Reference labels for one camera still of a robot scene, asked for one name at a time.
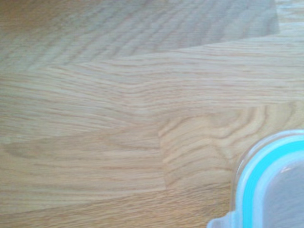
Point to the clear lid with teal seal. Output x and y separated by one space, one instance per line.
273 185

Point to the clear plastic container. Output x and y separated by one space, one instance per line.
235 187

